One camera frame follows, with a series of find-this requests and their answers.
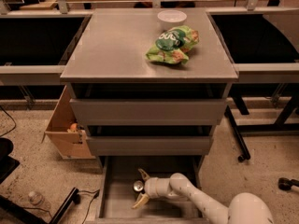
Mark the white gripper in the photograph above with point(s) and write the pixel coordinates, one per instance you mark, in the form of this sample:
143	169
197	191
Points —
153	186

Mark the green soda can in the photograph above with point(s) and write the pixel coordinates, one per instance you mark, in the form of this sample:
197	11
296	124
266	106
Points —
138	186

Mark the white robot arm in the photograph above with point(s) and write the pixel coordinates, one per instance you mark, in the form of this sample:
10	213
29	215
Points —
244	208

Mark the grey bottom drawer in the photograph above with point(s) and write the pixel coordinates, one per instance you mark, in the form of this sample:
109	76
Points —
117	194

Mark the grey drawer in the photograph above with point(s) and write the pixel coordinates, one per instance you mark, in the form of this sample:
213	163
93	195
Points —
148	112
117	194
149	146

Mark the grey middle drawer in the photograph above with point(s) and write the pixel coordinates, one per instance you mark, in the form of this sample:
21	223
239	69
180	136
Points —
149	146

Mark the grey top drawer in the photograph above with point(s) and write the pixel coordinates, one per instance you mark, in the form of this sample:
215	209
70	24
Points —
148	112

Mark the grey drawer cabinet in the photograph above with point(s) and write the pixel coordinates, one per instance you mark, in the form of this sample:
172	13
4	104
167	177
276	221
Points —
141	90

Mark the cardboard box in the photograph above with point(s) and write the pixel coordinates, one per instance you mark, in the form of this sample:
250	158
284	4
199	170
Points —
70	145

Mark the orange fruit in box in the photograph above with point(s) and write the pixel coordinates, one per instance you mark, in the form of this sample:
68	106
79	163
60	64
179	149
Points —
73	127

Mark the black table leg with caster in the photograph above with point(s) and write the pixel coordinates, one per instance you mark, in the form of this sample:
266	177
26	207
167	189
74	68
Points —
244	156

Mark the clear plastic bottle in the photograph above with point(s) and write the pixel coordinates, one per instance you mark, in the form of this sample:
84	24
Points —
38	200

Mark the black stand leg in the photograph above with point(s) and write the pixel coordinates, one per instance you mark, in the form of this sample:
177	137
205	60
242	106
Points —
24	214

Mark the black caster wheel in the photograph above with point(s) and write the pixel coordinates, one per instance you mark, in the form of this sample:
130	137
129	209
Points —
286	184

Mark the green chip bag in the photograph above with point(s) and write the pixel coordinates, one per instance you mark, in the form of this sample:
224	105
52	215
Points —
173	45

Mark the white bowl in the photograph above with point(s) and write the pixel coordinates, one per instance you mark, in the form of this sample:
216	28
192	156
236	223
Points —
171	18

